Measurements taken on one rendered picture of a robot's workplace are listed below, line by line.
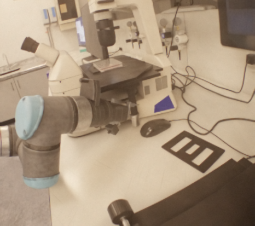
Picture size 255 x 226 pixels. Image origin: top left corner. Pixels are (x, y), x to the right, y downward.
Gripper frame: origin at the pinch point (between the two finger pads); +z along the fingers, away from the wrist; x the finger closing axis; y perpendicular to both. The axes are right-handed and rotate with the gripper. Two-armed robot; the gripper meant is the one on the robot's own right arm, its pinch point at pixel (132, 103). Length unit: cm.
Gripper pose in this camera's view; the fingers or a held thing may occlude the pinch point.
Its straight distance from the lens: 61.5
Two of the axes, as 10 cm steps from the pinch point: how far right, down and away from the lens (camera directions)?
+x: 7.6, 1.6, -6.3
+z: 6.4, 0.1, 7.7
